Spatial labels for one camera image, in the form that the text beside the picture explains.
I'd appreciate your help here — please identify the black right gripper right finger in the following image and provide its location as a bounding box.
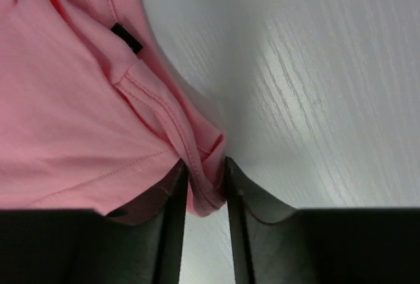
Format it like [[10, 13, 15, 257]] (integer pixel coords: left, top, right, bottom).
[[224, 158, 419, 283]]

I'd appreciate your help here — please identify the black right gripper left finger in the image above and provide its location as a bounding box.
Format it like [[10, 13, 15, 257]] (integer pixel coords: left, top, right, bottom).
[[1, 161, 187, 283]]

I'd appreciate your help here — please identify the pink t shirt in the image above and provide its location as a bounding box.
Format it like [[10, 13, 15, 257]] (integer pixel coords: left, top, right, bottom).
[[1, 0, 225, 222]]

